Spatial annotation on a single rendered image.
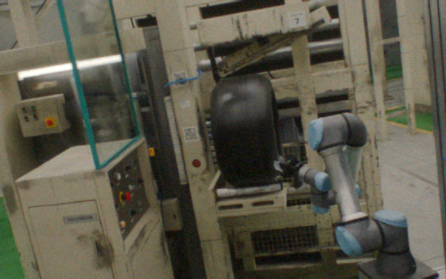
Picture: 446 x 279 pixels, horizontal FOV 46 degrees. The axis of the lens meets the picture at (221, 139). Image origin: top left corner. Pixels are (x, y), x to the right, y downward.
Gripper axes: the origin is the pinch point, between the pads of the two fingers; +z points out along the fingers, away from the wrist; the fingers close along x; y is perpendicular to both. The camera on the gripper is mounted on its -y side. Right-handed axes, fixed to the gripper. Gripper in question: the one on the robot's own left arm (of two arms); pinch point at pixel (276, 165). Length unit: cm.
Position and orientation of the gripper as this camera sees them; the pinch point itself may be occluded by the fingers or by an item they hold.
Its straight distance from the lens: 253.4
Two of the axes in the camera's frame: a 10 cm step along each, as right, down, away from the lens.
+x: -7.5, 5.6, -3.5
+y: -3.8, -8.0, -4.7
